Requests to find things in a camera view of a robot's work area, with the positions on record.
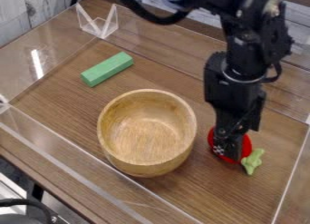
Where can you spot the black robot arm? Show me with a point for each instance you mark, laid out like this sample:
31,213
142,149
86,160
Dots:
258,42

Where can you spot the black metal frame with screw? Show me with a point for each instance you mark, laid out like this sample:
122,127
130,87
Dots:
42,212

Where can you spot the red plush strawberry toy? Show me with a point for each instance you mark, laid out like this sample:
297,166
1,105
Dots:
250,159

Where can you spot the green rectangular block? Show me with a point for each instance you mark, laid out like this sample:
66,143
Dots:
102,71

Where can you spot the clear acrylic corner bracket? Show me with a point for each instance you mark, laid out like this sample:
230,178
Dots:
98,27

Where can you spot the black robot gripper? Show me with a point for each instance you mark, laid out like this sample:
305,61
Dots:
238,103

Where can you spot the wooden bowl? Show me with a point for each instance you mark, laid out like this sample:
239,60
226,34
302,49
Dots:
146,129

